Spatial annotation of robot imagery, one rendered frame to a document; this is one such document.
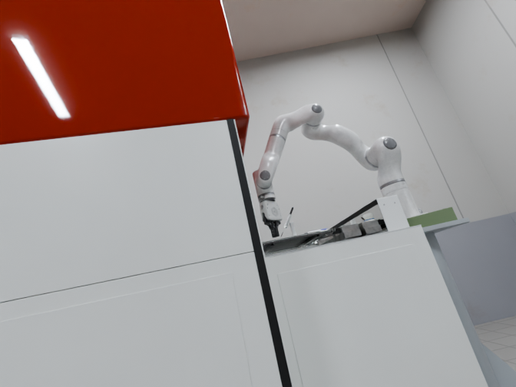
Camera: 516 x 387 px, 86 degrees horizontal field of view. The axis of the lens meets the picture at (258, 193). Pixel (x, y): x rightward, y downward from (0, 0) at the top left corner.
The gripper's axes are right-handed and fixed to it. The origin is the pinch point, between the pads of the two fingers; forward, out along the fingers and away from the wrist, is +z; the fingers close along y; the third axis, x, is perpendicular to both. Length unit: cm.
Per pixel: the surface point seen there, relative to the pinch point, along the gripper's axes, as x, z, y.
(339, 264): -33.6, 20.6, -11.7
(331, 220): 58, -27, 165
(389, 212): -46.4, 5.6, 15.1
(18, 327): 1, 19, -89
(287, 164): 78, -100, 145
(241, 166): -32, -11, -46
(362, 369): -32, 51, -14
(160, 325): -16, 25, -67
